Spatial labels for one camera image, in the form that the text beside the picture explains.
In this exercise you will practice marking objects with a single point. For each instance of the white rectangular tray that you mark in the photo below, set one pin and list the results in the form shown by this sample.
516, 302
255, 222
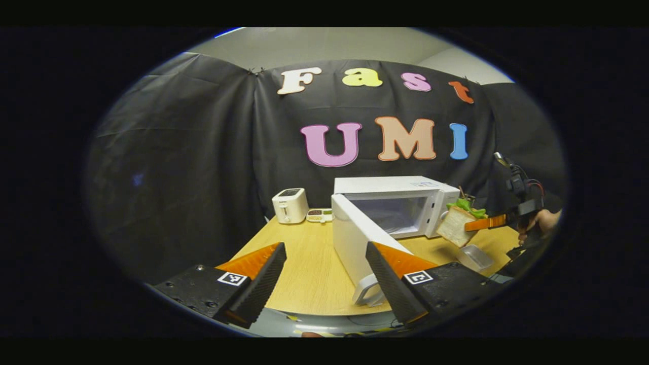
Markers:
475, 257

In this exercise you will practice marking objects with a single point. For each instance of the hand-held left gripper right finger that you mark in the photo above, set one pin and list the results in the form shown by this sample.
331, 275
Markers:
390, 284

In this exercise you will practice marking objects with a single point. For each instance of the white toaster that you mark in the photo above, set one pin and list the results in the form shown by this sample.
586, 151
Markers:
289, 208

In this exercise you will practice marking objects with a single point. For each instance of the black backdrop cloth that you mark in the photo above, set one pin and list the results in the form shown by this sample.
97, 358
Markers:
177, 167

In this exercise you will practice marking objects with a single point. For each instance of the small black cloth clip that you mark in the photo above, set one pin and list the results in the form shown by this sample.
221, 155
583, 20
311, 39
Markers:
470, 80
257, 71

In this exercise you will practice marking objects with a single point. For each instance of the white microwave oven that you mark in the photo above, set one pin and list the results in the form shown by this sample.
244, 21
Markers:
350, 243

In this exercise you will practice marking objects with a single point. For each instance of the toast sandwich with lettuce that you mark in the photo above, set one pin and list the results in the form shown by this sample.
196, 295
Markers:
454, 228

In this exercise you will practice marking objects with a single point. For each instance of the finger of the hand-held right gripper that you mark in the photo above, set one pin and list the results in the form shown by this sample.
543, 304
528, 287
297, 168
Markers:
487, 222

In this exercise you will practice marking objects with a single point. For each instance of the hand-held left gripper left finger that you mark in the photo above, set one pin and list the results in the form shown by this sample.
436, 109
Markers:
263, 281

